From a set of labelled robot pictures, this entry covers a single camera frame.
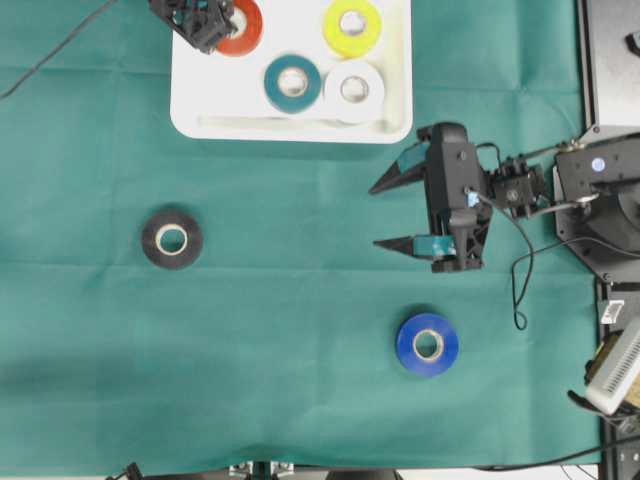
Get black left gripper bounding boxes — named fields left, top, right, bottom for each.
left=149, top=0, right=237, bottom=54

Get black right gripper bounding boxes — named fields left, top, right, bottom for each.
left=368, top=126, right=546, bottom=273

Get red tape roll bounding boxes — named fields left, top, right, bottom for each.
left=216, top=0, right=263, bottom=57

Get teal tape roll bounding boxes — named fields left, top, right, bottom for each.
left=263, top=54, right=322, bottom=114

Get white tape roll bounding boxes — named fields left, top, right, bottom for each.
left=323, top=60, right=386, bottom=124

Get blue tape roll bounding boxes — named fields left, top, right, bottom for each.
left=395, top=313, right=459, bottom=378

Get yellow tape roll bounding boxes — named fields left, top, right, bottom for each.
left=323, top=0, right=382, bottom=58

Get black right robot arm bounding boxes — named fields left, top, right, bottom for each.
left=369, top=122, right=639, bottom=283

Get white plastic case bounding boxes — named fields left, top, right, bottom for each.
left=170, top=1, right=413, bottom=144

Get black tape roll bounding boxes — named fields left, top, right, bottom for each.
left=140, top=205, right=204, bottom=270

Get white perforated box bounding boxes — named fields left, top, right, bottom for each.
left=586, top=317, right=639, bottom=415

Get green table cloth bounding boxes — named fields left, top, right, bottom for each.
left=1, top=1, right=599, bottom=476

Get black right camera cable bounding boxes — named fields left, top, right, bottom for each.
left=472, top=192, right=640, bottom=331

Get black aluminium frame rail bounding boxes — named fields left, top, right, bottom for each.
left=574, top=0, right=640, bottom=131

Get black camera stand base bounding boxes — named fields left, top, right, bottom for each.
left=107, top=461, right=402, bottom=480

